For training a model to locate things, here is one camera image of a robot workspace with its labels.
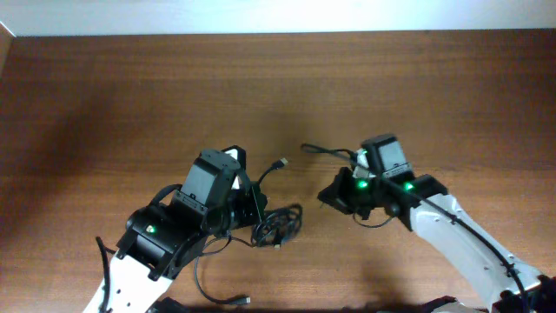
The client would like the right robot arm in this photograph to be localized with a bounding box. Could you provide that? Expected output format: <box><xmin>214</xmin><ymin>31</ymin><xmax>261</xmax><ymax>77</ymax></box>
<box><xmin>317</xmin><ymin>134</ymin><xmax>555</xmax><ymax>312</ymax></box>

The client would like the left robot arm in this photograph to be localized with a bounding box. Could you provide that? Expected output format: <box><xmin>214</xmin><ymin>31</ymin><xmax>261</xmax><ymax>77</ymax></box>
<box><xmin>85</xmin><ymin>145</ymin><xmax>267</xmax><ymax>313</ymax></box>

